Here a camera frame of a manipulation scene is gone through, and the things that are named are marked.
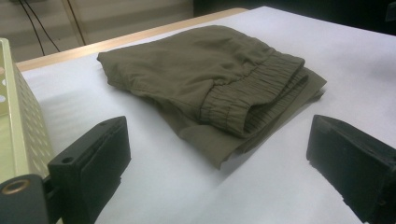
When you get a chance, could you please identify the olive green pants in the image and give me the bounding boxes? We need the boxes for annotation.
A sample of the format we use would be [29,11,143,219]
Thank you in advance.
[96,24,328,171]

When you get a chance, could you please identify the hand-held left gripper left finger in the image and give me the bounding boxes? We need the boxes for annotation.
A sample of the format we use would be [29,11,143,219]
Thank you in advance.
[46,116,132,224]

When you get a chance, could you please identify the black cable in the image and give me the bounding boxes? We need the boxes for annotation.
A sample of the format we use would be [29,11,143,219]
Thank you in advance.
[18,0,46,57]
[25,0,61,53]

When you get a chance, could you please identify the dark furniture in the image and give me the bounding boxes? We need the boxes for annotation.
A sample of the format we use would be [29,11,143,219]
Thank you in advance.
[192,0,396,35]

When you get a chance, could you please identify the beige metal stand leg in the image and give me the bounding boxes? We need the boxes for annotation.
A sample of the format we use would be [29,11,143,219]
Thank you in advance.
[60,0,92,47]

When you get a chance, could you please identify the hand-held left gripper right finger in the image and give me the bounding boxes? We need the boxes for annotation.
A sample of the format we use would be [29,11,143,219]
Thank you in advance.
[305,114,396,224]

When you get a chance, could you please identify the pale green perforated metal basket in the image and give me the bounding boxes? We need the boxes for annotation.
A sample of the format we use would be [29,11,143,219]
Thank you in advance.
[0,37,54,185]

